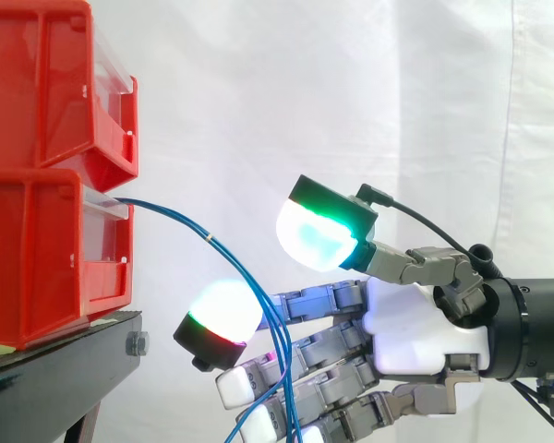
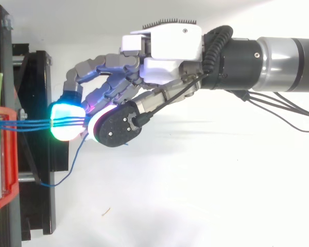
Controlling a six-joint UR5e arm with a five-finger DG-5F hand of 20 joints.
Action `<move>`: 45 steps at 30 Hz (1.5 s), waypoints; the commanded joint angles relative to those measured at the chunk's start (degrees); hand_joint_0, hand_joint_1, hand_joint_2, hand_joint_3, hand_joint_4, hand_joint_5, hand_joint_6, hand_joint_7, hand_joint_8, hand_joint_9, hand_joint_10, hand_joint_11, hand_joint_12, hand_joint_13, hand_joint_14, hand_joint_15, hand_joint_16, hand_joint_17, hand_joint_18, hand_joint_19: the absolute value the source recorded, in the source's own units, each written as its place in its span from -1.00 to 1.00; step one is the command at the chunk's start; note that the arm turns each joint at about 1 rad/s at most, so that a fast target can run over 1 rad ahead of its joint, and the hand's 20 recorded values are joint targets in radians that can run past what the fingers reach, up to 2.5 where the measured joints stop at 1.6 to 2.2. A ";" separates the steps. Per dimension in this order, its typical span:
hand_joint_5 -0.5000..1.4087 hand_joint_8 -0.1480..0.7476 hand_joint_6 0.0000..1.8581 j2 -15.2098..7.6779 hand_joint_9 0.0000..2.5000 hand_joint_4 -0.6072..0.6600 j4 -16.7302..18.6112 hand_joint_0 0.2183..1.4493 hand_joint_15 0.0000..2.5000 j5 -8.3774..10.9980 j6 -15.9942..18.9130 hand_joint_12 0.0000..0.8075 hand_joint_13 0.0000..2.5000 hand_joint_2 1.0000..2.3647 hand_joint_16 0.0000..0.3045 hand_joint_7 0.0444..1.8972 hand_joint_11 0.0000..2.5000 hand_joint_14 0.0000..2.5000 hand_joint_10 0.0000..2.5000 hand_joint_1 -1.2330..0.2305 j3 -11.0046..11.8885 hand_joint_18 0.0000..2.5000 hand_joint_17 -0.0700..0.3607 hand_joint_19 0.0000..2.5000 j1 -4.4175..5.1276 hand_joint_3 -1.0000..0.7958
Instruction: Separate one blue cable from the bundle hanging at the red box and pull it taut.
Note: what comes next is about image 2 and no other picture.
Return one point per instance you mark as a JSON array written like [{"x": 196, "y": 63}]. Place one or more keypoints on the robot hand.
[{"x": 170, "y": 46}]

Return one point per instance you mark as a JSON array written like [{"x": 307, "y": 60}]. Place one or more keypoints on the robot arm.
[{"x": 273, "y": 64}]

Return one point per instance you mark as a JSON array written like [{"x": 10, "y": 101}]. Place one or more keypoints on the black stand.
[{"x": 33, "y": 115}]

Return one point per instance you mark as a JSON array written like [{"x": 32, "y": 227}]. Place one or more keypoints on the red bin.
[{"x": 5, "y": 154}]

